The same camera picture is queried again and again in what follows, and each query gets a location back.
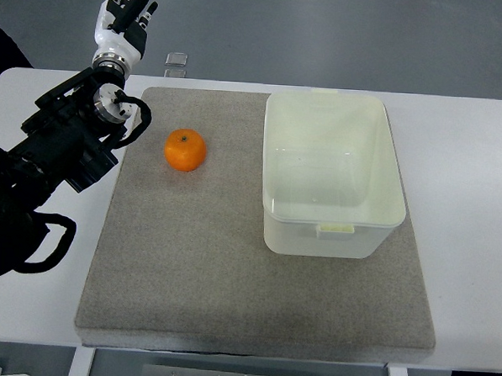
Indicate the white table leg left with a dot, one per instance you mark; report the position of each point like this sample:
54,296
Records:
81,363

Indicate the translucent white plastic box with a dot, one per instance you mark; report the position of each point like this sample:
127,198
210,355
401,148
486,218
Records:
330,176

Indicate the grey felt mat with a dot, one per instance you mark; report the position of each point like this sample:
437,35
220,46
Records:
181,263

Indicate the orange fruit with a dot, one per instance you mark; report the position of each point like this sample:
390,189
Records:
185,150

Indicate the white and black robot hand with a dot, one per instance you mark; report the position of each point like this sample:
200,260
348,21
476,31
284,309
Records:
121,28

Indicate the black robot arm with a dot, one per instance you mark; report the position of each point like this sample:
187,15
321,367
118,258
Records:
71,138

